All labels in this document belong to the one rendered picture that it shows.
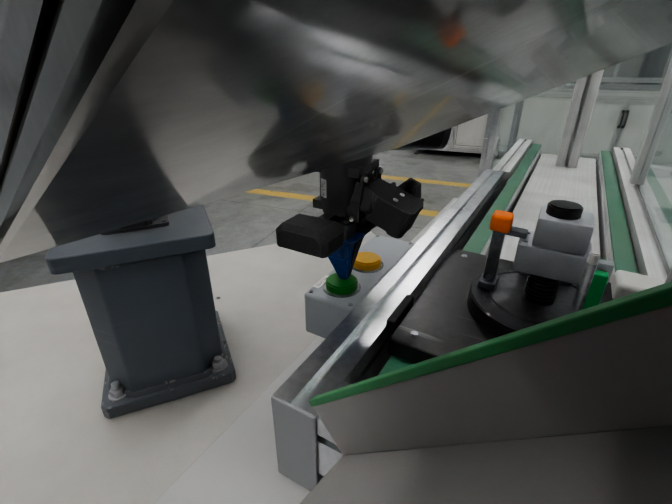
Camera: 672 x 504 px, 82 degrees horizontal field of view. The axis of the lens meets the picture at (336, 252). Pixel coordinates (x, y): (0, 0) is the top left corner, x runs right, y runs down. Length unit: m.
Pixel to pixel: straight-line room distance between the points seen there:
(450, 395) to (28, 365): 0.57
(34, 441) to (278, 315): 0.32
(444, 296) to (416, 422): 0.28
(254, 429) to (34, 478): 0.21
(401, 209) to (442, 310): 0.13
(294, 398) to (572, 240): 0.29
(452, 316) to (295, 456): 0.21
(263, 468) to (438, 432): 0.26
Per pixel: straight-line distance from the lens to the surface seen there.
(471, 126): 5.71
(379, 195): 0.40
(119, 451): 0.50
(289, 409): 0.35
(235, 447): 0.46
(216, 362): 0.51
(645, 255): 0.73
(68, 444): 0.53
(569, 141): 1.42
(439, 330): 0.42
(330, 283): 0.48
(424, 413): 0.21
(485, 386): 0.18
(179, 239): 0.41
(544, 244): 0.42
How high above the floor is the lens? 1.22
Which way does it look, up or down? 26 degrees down
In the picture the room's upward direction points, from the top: straight up
